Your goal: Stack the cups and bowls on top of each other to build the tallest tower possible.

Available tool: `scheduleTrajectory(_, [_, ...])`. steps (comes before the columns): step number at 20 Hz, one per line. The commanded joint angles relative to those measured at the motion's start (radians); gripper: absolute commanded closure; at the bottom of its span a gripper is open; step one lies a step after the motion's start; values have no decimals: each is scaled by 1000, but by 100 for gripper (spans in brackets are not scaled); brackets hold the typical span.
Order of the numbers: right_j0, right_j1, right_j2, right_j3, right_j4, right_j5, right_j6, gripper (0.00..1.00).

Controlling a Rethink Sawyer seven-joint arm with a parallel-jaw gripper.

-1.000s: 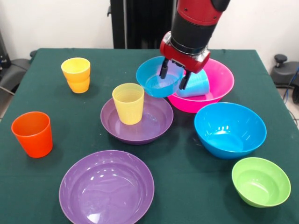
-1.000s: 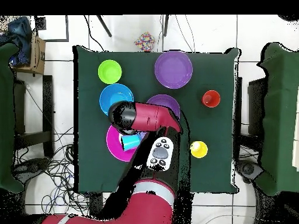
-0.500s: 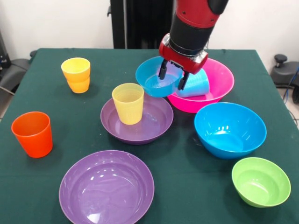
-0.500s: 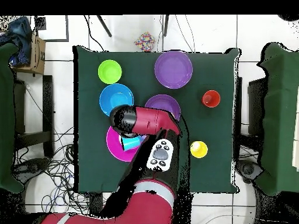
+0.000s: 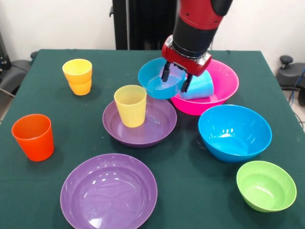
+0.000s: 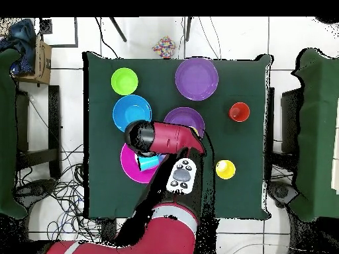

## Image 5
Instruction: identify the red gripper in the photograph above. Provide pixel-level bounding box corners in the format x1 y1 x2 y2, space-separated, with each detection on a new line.
161 35 213 93

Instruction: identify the small blue patterned bowl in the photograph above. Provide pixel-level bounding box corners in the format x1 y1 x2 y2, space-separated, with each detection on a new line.
137 57 187 100

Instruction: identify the blue cup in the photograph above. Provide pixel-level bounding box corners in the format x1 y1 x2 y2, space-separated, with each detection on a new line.
178 71 214 101

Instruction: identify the pale yellow translucent cup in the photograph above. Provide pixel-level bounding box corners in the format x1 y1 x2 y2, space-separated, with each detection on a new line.
113 84 147 128

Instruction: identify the pink bowl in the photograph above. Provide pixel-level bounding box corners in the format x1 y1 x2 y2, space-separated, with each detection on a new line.
170 58 240 116

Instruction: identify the purple bowl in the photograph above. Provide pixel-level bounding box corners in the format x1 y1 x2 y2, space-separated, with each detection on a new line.
102 96 178 149
60 153 158 229

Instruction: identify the large blue bowl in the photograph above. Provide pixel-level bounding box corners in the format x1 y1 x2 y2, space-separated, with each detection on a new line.
197 104 273 164

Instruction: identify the amber yellow cup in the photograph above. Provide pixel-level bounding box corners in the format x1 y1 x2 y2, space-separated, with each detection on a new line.
67 78 92 96

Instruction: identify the green bowl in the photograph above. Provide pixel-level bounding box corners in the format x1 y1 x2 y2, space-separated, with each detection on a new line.
236 160 297 212

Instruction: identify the orange cup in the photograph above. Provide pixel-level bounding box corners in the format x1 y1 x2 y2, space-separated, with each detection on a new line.
11 114 55 162

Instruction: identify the dark green table cloth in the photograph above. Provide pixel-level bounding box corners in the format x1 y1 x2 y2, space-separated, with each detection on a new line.
0 49 305 229

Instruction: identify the black pedestal leg with caster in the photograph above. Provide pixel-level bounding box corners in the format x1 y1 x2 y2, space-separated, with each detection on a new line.
0 51 38 97
275 55 305 107

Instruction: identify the blue cable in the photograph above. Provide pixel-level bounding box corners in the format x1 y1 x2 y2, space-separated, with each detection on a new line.
288 68 305 104

